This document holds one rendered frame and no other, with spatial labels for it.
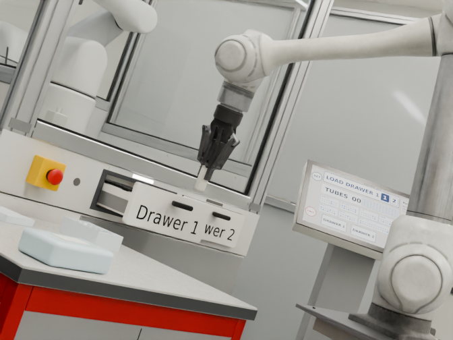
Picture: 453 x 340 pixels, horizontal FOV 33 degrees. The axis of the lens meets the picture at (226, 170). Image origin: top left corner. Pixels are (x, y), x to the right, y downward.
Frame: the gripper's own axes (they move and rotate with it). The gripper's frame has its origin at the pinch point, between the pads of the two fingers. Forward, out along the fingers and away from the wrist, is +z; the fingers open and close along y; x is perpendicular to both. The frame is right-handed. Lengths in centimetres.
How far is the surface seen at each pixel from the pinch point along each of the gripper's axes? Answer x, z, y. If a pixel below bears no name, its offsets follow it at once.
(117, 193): 16.0, 11.4, 11.8
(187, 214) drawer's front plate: -2.1, 11.2, 2.6
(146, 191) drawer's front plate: 14.6, 7.3, 3.4
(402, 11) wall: -356, -130, 193
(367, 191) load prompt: -95, -9, 8
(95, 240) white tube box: 36.5, 18.0, -9.4
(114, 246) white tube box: 30.2, 18.9, -9.2
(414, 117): -162, -44, 39
